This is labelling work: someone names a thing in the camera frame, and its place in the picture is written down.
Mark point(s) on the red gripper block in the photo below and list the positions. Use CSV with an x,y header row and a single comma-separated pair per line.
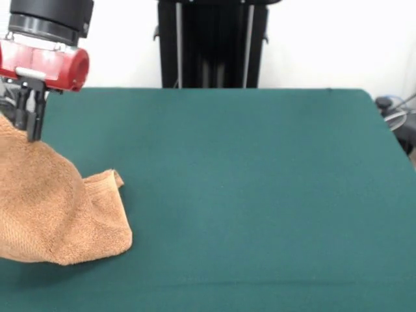
x,y
61,66

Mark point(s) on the tan terry towel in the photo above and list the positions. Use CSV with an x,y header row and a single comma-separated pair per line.
x,y
48,201

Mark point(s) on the dark green table cloth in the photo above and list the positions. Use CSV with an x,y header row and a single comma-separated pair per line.
x,y
260,195

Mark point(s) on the small black plug box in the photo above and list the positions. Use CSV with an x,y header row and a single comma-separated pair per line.
x,y
384,103

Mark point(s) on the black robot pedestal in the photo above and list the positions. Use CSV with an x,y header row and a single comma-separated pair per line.
x,y
211,42

